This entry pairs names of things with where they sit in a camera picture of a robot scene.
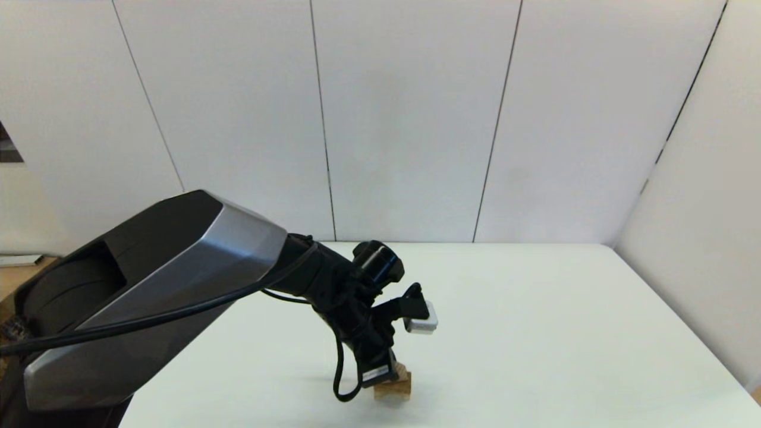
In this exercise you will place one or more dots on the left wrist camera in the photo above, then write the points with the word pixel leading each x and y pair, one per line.
pixel 421 320

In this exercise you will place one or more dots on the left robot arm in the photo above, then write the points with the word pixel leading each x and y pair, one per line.
pixel 166 297

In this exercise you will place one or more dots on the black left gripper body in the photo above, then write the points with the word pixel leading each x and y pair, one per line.
pixel 362 333

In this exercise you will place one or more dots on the brown cardboard box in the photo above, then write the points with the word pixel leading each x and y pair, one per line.
pixel 9 285

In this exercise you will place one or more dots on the triangular wooden block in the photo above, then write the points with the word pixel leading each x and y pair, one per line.
pixel 403 374

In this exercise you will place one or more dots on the flat white board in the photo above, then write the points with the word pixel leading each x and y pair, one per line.
pixel 18 260

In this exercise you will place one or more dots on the dark wall picture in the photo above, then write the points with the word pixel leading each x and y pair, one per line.
pixel 7 148

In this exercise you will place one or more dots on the tan wooden object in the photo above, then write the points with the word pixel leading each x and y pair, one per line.
pixel 757 397

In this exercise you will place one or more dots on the arched wooden block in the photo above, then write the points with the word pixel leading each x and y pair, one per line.
pixel 393 396

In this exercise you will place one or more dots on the rectangular wooden block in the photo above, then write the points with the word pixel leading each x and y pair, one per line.
pixel 395 387

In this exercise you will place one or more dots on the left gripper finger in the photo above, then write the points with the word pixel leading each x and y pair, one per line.
pixel 395 368

